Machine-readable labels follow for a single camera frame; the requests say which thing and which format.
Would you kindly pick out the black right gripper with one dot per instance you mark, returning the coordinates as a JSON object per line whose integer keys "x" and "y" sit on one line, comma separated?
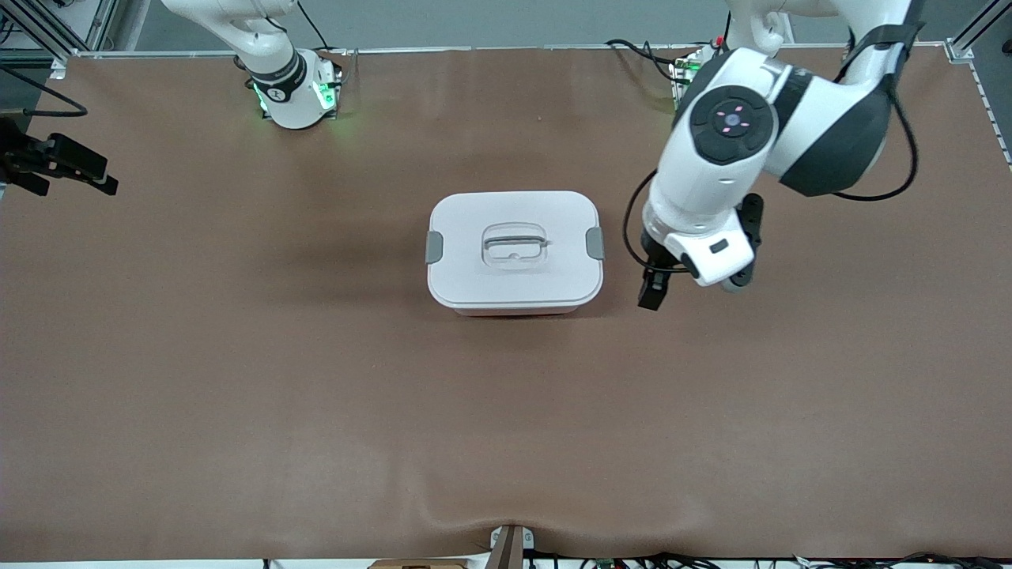
{"x": 33, "y": 154}

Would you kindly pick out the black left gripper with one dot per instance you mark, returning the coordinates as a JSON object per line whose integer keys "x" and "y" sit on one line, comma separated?
{"x": 655, "y": 279}

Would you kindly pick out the white box lid grey clips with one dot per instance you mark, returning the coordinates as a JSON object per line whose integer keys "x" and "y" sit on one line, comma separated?
{"x": 474, "y": 273}

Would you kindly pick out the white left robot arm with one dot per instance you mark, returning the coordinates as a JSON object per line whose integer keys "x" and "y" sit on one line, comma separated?
{"x": 711, "y": 182}

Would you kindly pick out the pink plastic storage box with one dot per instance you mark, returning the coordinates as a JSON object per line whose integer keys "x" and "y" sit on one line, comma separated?
{"x": 514, "y": 311}

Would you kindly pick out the brown table mat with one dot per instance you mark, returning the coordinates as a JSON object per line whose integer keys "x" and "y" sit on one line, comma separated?
{"x": 474, "y": 435}

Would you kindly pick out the brown wooden board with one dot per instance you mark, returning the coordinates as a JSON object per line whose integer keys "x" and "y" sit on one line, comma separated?
{"x": 419, "y": 565}

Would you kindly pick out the aluminium frame profile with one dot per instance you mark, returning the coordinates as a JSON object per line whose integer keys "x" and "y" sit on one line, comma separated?
{"x": 103, "y": 24}
{"x": 976, "y": 28}

